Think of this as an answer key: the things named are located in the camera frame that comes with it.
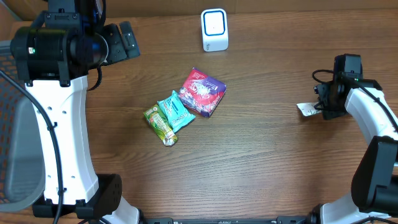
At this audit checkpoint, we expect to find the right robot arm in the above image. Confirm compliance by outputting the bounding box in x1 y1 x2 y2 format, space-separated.
306 54 397 223

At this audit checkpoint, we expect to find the teal wet wipes pack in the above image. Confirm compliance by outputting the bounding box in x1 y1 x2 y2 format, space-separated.
157 90 195 133

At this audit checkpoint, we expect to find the white tube gold cap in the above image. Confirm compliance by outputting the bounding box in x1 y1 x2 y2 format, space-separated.
296 103 322 117

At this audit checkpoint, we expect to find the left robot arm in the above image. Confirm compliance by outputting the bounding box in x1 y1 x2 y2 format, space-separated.
11 1 144 224

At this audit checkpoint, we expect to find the green noodle snack pack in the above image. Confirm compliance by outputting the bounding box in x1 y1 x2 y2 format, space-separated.
143 105 178 146

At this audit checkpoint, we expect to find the red purple snack package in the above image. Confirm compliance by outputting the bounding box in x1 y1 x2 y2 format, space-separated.
178 68 226 117

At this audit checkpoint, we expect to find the grey plastic basket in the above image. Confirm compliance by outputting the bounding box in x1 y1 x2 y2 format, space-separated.
0 40 46 213

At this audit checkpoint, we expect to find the white barcode scanner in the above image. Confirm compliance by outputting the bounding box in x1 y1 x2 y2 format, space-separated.
200 8 229 52

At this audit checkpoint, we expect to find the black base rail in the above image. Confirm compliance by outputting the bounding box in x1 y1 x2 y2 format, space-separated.
139 216 307 224

